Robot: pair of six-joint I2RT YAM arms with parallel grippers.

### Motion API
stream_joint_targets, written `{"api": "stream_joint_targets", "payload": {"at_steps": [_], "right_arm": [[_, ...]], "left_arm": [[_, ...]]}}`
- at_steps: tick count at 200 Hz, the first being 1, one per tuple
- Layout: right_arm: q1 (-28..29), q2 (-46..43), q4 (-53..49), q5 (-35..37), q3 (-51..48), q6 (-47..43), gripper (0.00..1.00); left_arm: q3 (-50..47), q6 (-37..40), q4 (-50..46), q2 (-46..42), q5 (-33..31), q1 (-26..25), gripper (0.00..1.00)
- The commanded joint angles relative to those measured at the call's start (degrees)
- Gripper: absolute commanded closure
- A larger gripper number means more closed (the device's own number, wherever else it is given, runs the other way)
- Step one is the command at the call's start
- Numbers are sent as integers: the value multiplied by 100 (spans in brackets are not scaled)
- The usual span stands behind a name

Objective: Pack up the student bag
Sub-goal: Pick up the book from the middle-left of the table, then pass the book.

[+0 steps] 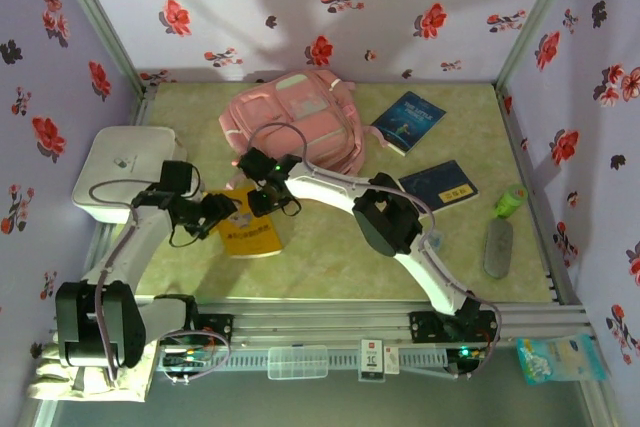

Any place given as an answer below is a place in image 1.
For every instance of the yellow book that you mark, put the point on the yellow book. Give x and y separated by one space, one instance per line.
250 239

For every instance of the green bottle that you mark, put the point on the green bottle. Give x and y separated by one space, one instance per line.
510 199

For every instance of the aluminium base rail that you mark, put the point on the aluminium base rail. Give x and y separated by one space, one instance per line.
320 322

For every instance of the aluminium corner post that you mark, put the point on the aluminium corner post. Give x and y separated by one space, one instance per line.
537 7
95 12

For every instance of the blue Little Prince book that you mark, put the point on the blue Little Prince book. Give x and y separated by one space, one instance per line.
407 122

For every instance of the black white card package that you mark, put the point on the black white card package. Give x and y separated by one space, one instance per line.
371 359

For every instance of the small white package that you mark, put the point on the small white package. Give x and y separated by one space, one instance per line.
392 359

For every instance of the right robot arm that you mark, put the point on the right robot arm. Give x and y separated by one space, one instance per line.
385 217

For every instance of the dark blue yellow-label notebook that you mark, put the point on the dark blue yellow-label notebook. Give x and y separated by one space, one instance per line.
445 182

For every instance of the grey pencil case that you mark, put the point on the grey pencil case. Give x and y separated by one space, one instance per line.
498 247

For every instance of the clear plastic organizer box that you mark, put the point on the clear plastic organizer box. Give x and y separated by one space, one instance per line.
297 362

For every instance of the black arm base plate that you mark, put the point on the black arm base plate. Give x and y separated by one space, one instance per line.
422 327
222 327

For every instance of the clear plastic ruler case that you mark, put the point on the clear plastic ruler case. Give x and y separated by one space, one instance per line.
436 239

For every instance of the pink student backpack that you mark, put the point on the pink student backpack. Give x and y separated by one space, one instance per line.
300 102

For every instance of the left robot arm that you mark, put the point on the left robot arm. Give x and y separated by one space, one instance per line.
95 322

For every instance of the blue plastic snack bag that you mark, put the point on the blue plastic snack bag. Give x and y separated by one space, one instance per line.
560 359

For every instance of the white lidded storage box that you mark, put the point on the white lidded storage box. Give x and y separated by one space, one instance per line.
125 142

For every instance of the white fabric work glove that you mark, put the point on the white fabric work glove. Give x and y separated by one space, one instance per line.
100 387

